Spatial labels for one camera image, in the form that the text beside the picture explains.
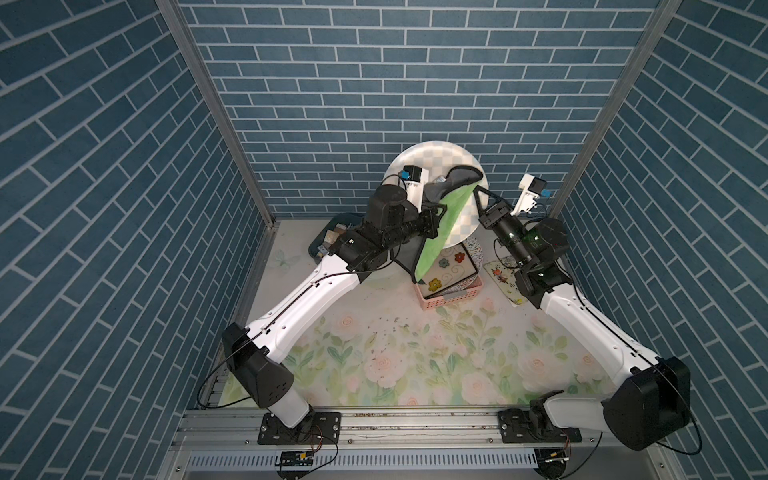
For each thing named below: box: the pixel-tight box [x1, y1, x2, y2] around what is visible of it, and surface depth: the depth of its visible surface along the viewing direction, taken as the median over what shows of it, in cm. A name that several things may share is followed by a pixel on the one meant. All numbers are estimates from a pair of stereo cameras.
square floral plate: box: [418, 243, 478, 298], surface depth 101 cm
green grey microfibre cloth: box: [415, 165, 483, 284], surface depth 66 cm
